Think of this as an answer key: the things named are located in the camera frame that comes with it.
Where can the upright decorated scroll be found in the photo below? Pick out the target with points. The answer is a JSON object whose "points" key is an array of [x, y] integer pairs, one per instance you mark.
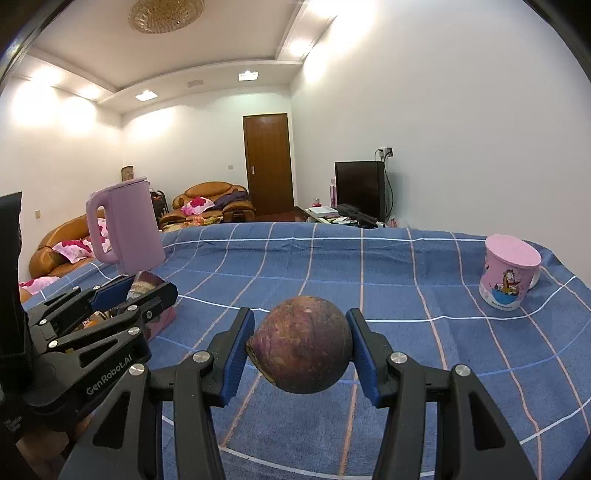
{"points": [[128, 173]]}

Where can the pink cartoon cup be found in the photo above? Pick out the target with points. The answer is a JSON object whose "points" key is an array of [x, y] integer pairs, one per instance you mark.
{"points": [[505, 272]]}

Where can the pink metal tin box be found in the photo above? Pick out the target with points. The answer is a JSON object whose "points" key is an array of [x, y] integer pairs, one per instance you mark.
{"points": [[161, 321]]}

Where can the person's left hand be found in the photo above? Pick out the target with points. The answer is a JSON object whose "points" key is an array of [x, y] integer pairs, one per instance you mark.
{"points": [[76, 430]]}

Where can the long brown leather sofa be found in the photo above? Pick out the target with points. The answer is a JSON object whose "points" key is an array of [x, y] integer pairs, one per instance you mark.
{"points": [[51, 235]]}

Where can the blue plaid tablecloth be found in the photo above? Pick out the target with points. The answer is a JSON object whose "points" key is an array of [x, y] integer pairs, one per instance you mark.
{"points": [[415, 277]]}

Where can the golden ceiling chandelier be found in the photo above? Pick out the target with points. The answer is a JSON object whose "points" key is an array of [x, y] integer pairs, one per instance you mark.
{"points": [[166, 15]]}

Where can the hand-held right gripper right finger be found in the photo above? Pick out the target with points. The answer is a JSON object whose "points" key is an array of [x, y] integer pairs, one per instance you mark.
{"points": [[364, 360]]}

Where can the tv stand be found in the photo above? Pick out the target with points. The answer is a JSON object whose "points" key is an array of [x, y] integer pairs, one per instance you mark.
{"points": [[353, 218]]}

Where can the pink electric kettle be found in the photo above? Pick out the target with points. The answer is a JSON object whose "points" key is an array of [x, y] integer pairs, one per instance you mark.
{"points": [[129, 226]]}

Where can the pink tall box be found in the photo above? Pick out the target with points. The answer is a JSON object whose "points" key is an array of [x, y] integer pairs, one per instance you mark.
{"points": [[333, 191]]}

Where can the black television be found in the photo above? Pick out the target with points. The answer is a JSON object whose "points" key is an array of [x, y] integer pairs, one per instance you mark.
{"points": [[359, 189]]}

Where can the white flat box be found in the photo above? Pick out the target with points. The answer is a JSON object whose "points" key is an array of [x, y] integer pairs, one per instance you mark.
{"points": [[322, 211]]}

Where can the brown wooden door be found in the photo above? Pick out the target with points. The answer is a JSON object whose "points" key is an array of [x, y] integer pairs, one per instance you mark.
{"points": [[268, 164]]}

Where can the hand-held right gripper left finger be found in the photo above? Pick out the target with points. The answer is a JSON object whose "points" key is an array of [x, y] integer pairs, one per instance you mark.
{"points": [[238, 355]]}

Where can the purple cloth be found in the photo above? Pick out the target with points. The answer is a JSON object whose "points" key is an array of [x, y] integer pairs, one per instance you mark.
{"points": [[233, 201]]}

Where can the pink floral pillow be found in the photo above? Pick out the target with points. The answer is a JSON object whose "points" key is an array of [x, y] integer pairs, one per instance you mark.
{"points": [[74, 250], [102, 235], [40, 284], [197, 206]]}

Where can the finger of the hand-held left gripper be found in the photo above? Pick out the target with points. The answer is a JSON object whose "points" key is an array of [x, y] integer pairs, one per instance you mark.
{"points": [[111, 293], [159, 297]]}

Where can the ceiling air vent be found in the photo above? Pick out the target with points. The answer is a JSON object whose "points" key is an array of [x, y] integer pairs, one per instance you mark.
{"points": [[195, 84]]}

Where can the round purple sweet potato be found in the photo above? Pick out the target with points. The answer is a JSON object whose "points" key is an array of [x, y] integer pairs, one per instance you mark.
{"points": [[304, 346]]}

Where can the square ceiling light panel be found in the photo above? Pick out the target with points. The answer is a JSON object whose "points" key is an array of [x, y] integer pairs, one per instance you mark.
{"points": [[146, 95], [248, 75]]}

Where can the brown leather two-seat sofa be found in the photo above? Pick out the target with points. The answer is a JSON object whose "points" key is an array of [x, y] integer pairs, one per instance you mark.
{"points": [[207, 188]]}

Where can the wall power outlet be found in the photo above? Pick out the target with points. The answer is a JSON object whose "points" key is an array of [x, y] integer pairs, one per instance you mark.
{"points": [[384, 152]]}

